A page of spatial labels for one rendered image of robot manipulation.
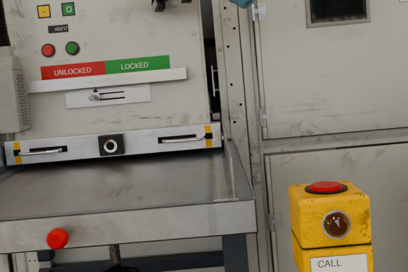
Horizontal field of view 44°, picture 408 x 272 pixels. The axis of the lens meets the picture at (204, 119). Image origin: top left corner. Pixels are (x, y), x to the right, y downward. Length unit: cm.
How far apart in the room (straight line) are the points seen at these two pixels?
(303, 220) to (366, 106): 96
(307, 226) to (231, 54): 94
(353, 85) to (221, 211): 79
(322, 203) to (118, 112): 78
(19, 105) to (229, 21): 63
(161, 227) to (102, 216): 10
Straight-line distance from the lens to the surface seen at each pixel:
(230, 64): 146
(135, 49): 125
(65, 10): 129
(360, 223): 59
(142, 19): 125
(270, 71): 145
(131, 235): 83
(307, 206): 58
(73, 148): 128
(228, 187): 87
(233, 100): 146
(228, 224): 81
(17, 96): 122
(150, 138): 124
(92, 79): 123
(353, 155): 151
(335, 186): 60
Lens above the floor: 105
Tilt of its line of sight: 5 degrees down
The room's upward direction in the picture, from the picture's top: 5 degrees counter-clockwise
